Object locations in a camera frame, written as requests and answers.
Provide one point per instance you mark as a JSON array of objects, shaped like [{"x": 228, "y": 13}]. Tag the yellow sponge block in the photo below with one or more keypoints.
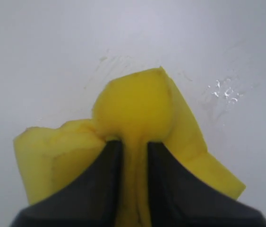
[{"x": 136, "y": 109}]

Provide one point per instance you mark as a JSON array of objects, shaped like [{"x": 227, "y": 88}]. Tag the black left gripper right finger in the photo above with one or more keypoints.
[{"x": 177, "y": 198}]

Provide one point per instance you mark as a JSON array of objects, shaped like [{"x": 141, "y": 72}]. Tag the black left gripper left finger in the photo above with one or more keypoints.
[{"x": 91, "y": 200}]

